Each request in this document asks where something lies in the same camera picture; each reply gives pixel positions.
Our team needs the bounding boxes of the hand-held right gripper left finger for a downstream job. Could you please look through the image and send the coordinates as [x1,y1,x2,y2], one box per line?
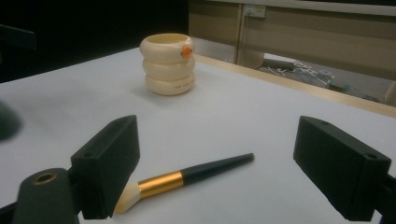
[70,115,141,220]

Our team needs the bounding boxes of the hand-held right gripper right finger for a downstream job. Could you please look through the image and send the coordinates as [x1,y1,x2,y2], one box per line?
[292,116,392,222]

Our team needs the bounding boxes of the black gold makeup brush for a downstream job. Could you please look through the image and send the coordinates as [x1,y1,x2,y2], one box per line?
[114,152,256,215]

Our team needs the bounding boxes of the cream ringed holder cup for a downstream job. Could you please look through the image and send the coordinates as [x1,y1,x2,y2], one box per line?
[139,33,196,96]

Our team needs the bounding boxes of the small green item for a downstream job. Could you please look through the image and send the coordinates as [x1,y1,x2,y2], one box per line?
[326,81,353,93]

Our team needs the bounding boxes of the dark stand part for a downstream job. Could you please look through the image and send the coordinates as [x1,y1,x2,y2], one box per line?
[0,23,37,51]

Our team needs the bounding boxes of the grey bar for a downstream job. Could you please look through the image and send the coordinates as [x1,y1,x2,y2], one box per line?
[262,58,297,71]

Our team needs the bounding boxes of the beige desk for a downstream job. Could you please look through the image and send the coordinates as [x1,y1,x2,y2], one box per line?
[188,0,396,82]

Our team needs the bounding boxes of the tangle of white cables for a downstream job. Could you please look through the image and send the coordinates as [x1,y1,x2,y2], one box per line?
[267,60,336,88]

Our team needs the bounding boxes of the white wall socket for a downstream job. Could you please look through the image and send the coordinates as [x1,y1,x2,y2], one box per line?
[243,4,267,19]

